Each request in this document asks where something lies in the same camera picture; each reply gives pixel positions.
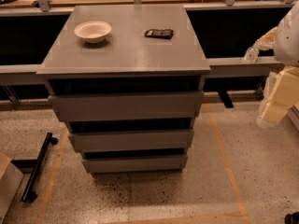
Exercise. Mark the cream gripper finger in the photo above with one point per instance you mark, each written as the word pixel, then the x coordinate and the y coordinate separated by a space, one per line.
pixel 280 94
pixel 266 41

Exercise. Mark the grey drawer cabinet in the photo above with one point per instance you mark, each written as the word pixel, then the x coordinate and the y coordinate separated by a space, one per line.
pixel 127 62

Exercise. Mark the black caster wheel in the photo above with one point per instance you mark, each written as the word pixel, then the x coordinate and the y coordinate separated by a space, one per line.
pixel 292 218

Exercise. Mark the grey top drawer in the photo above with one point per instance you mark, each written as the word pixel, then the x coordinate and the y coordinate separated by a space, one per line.
pixel 161 105

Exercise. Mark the grey metal rail shelf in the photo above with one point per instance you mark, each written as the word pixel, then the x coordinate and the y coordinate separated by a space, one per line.
pixel 25 74

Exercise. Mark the grey bottom drawer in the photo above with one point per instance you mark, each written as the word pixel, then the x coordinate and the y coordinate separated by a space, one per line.
pixel 135 164

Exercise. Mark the grey drawer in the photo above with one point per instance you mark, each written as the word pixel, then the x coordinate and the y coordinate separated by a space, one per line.
pixel 135 164
pixel 161 105
pixel 123 141

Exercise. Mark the black wheeled stand base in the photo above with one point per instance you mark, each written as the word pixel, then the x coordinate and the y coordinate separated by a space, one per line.
pixel 33 167

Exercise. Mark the clear sanitizer bottle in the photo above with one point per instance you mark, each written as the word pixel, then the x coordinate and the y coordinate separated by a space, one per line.
pixel 251 55

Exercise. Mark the white bowl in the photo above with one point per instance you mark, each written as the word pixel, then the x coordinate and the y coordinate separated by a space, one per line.
pixel 93 32

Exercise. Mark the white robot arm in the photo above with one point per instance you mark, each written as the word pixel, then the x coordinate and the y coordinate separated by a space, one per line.
pixel 286 43

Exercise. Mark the cardboard box left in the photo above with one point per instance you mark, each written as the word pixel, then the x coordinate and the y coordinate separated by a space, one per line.
pixel 10 179

